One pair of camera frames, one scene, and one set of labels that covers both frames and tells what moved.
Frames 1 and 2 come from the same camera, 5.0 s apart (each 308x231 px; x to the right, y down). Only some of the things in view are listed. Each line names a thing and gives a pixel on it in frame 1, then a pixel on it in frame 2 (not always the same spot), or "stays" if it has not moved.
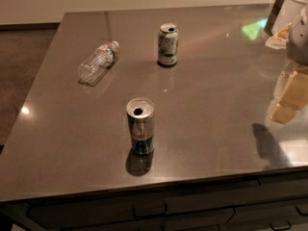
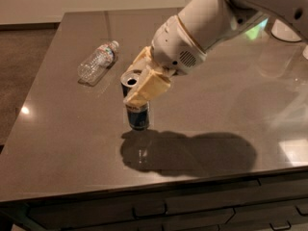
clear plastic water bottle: (95, 65) stays
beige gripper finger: (295, 90) to (153, 85)
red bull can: (140, 114) to (139, 113)
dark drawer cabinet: (276, 202) stays
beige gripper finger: (284, 114) to (143, 60)
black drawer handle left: (141, 216) stays
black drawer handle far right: (302, 214) stays
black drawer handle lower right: (282, 228) stays
